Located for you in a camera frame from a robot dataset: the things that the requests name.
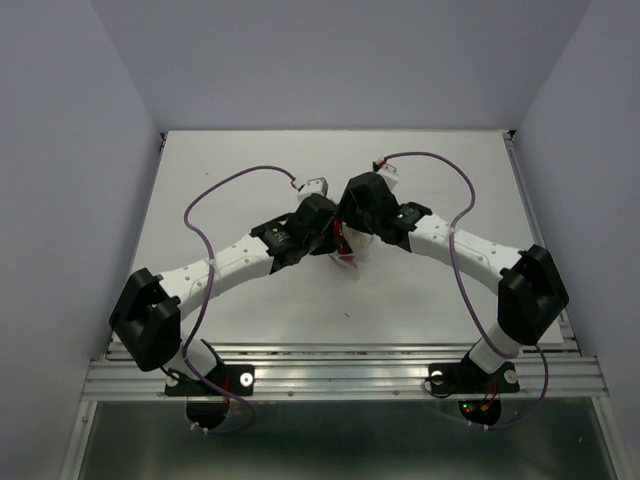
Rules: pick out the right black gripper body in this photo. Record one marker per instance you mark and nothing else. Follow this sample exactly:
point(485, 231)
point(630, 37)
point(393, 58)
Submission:
point(354, 217)

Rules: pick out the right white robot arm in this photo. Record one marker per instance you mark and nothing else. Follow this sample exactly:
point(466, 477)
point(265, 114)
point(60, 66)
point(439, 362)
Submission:
point(529, 289)

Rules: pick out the red chili pepper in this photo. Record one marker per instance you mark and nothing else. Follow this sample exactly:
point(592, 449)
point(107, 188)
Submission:
point(343, 245)

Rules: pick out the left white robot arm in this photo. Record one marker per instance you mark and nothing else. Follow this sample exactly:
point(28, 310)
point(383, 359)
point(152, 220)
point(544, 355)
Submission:
point(148, 314)

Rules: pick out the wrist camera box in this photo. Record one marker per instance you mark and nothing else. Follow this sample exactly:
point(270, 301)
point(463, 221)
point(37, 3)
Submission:
point(318, 185)
point(387, 171)

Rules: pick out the white radish with leaves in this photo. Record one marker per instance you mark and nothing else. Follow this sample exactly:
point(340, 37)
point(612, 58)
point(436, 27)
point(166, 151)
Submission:
point(360, 243)

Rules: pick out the aluminium mounting rail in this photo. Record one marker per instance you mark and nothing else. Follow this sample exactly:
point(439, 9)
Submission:
point(317, 372)

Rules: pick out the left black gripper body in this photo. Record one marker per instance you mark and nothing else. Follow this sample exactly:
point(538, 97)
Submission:
point(322, 244)

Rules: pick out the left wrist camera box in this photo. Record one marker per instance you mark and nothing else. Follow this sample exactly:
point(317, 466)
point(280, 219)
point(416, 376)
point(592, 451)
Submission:
point(318, 185)

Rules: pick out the clear zip top bag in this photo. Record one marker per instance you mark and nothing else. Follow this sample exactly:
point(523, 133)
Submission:
point(345, 260)

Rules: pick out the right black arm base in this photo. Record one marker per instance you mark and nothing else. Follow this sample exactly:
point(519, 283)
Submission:
point(480, 392)

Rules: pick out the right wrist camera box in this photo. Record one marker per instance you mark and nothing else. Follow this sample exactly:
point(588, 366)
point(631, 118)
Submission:
point(387, 171)

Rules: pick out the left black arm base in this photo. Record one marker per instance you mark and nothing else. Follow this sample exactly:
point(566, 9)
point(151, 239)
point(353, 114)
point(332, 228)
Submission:
point(204, 373)

